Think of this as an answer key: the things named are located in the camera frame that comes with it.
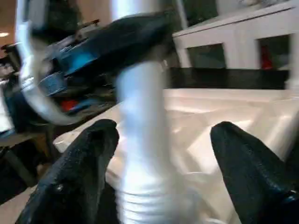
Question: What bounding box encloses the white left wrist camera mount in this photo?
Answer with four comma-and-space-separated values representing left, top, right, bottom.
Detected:
0, 0, 80, 126

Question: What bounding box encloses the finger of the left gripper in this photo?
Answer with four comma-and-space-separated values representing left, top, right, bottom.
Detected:
90, 10, 176, 70

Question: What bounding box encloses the black mat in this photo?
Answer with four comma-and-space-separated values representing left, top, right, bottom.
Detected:
0, 66, 299, 224

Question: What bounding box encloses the white plastic table top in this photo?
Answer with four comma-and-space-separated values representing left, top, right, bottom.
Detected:
52, 87, 299, 224

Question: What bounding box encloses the white cabinet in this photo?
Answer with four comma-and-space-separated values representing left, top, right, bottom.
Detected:
172, 0, 299, 70

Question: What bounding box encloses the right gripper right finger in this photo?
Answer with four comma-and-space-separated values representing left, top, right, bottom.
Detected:
210, 121, 299, 224

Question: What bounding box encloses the red bottle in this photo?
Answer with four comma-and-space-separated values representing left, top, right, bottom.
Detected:
260, 45, 274, 70

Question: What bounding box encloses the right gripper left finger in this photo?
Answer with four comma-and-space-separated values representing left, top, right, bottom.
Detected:
15, 119, 120, 224

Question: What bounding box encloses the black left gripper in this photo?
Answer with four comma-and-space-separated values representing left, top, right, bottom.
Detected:
30, 32, 117, 117

